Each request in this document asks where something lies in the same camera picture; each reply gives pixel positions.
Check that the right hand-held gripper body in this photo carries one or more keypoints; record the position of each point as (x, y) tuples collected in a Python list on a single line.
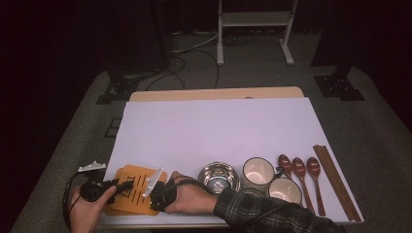
[(163, 197)]

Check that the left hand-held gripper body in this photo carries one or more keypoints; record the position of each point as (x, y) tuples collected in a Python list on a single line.
[(95, 189)]

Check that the shiny steel bowl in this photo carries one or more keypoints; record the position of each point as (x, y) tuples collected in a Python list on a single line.
[(218, 176)]

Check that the brown wooden spoon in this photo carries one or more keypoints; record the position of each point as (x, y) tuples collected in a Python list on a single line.
[(284, 161), (299, 168), (313, 168)]

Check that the brown wooden chopstick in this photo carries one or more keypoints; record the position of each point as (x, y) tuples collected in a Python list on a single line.
[(337, 183), (332, 184), (340, 183)]

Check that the person's left hand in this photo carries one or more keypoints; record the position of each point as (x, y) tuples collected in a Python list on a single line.
[(84, 215)]

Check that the person's right hand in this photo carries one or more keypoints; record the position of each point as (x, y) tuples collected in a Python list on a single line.
[(192, 200)]

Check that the black stand base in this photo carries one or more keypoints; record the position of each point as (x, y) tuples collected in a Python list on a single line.
[(118, 87), (338, 86)]

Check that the white metal stand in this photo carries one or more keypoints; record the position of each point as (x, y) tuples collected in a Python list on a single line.
[(254, 18)]

